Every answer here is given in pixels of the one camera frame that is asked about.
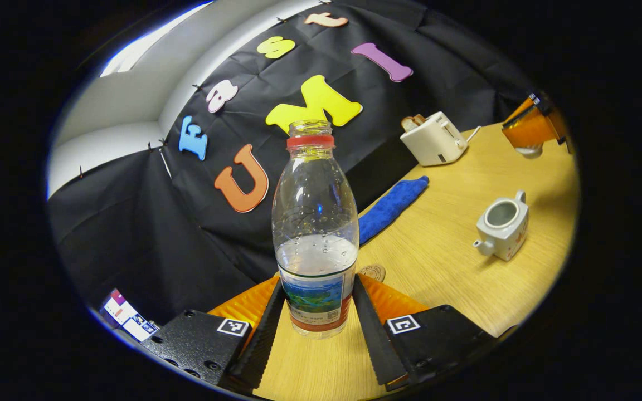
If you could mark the round wooden coaster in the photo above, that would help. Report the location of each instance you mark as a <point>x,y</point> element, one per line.
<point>374,273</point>

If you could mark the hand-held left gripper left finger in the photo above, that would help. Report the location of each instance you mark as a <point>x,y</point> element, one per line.
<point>265,334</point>

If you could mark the clear plastic water bottle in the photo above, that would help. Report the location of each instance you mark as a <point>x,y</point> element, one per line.
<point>315,223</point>

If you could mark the blue towel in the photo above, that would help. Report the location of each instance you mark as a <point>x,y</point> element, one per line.
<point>390,209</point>

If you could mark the computer monitor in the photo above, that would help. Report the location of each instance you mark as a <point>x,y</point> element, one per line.
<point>129,317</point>

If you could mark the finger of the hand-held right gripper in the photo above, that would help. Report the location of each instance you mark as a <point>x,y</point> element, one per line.
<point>530,131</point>
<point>524,106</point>

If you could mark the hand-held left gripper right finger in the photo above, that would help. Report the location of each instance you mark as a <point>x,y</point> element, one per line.
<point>374,334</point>

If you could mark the white toaster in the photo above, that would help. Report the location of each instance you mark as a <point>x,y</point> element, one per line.
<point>432,142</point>

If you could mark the white ceramic teacup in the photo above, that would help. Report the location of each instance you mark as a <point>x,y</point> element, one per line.
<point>502,234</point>

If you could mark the toasted bread slices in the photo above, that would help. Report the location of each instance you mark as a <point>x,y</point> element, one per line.
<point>413,122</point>

